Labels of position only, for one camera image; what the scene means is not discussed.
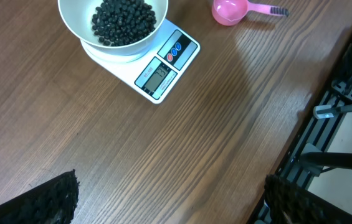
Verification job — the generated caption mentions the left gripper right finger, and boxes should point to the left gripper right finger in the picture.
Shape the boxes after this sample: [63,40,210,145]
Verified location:
[264,175,352,224]

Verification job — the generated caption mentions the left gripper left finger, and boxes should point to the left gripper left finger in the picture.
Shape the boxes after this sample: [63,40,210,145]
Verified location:
[0,170,79,224]

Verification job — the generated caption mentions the black beans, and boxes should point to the black beans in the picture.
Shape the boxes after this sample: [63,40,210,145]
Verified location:
[91,0,156,47]

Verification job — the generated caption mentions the pink plastic measuring scoop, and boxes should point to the pink plastic measuring scoop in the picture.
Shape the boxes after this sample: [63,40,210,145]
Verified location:
[211,0,289,26]

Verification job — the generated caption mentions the white digital kitchen scale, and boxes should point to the white digital kitchen scale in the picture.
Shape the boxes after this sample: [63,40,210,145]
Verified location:
[82,19,201,104]

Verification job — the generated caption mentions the white ceramic bowl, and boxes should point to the white ceramic bowl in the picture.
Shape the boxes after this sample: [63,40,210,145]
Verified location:
[58,0,169,56]

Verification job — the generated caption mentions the right grey rail clamp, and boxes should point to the right grey rail clamp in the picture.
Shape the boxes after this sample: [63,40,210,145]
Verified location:
[313,105,352,119]

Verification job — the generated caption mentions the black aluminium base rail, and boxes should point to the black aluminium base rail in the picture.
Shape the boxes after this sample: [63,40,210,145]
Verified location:
[247,6,352,224]

